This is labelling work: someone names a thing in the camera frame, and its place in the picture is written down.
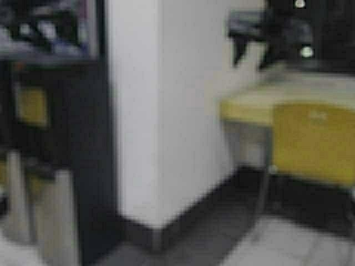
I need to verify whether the long wooden counter table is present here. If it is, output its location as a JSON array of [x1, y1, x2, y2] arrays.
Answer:
[[219, 71, 354, 127]]

